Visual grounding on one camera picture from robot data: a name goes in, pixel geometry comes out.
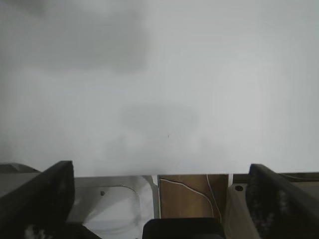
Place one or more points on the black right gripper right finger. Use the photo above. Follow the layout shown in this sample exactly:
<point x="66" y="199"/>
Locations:
<point x="281" y="206"/>

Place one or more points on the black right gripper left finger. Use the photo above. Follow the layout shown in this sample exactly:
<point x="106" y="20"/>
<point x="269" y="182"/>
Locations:
<point x="37" y="199"/>

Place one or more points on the beige mount with screw hole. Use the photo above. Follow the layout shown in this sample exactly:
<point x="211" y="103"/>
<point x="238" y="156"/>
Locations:
<point x="236" y="199"/>

